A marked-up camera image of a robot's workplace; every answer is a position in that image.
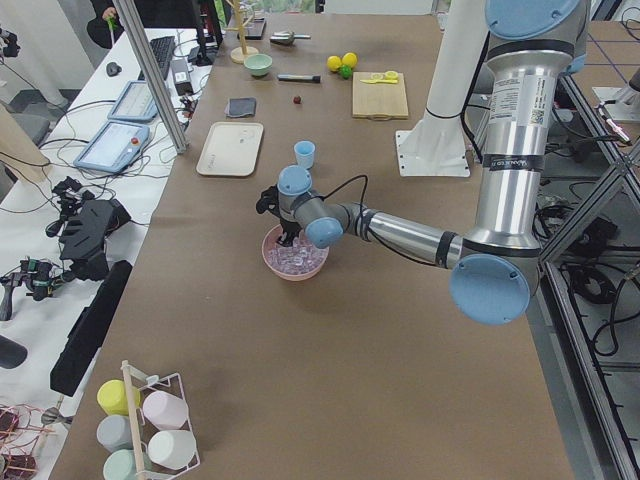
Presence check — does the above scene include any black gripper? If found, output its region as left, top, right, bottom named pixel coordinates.
left=255, top=185, right=300, bottom=248

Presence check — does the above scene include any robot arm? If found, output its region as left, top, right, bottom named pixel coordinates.
left=256, top=1, right=590, bottom=325

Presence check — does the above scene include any pink bowl of ice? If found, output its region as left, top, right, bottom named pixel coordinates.
left=262, top=225, right=330, bottom=281

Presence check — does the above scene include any light blue plastic cup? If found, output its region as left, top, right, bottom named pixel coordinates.
left=293, top=140, right=316, bottom=170

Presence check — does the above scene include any steel ice scoop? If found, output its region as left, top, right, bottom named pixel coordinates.
left=269, top=31, right=312, bottom=46

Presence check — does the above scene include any pink cup in rack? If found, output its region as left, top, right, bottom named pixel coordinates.
left=142, top=391, right=189, bottom=430

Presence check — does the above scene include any yellow cup in rack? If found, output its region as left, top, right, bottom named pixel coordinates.
left=96, top=379, right=128, bottom=416

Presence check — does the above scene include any white cup in rack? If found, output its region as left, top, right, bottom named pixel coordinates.
left=147, top=430, right=196, bottom=470

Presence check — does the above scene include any grey cup in rack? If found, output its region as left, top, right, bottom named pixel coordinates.
left=96, top=415, right=133, bottom=453

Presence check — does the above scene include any green cup in rack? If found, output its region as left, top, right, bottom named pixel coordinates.
left=102, top=449, right=137, bottom=480

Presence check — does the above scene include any cream rabbit tray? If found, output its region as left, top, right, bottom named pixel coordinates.
left=196, top=121, right=264, bottom=177

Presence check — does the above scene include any grey folded cloth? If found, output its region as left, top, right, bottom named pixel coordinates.
left=225, top=97, right=257, bottom=118

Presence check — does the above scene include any steel muddler black tip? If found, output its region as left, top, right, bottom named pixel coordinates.
left=277, top=74, right=321, bottom=84

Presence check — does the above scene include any wooden cutting board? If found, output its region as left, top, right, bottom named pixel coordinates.
left=352, top=71, right=409, bottom=120

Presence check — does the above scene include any mint green bowl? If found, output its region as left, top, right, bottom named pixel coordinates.
left=243, top=53, right=273, bottom=78

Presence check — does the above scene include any green lime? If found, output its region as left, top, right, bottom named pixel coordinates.
left=339, top=65, right=353, bottom=79

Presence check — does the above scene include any yellow lemon lower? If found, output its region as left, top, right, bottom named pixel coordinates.
left=326, top=55, right=342, bottom=72

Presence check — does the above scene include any yellow lemon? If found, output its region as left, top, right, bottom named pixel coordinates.
left=341, top=52, right=358, bottom=69
left=326, top=55, right=342, bottom=72

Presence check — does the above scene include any yellow plastic knife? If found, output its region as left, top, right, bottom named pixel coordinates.
left=359, top=77, right=399, bottom=84

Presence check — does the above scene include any wooden glass rack stand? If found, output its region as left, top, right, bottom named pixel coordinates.
left=226, top=0, right=259, bottom=64

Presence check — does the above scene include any yellow lemon upper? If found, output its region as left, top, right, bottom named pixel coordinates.
left=341, top=52, right=358, bottom=69

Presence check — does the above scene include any blue teach pendant near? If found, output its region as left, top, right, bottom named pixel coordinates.
left=73, top=121, right=150, bottom=173

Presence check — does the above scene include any blue teach pendant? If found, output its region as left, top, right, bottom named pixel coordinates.
left=73, top=121, right=150, bottom=173
left=107, top=81, right=158, bottom=123

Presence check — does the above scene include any blue teach pendant far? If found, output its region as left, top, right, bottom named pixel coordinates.
left=107, top=81, right=158, bottom=123

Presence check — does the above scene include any black keyboard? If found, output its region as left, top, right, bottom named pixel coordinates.
left=149, top=36, right=175, bottom=80

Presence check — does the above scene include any black camera cable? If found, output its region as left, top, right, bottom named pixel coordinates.
left=319, top=174, right=371, bottom=211

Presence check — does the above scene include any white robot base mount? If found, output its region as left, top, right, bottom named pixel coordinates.
left=396, top=0, right=488, bottom=177

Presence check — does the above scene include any white wire cup rack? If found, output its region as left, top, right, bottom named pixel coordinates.
left=121, top=360, right=201, bottom=479

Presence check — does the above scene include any aluminium frame post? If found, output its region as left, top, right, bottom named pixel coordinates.
left=113, top=0, right=187, bottom=154

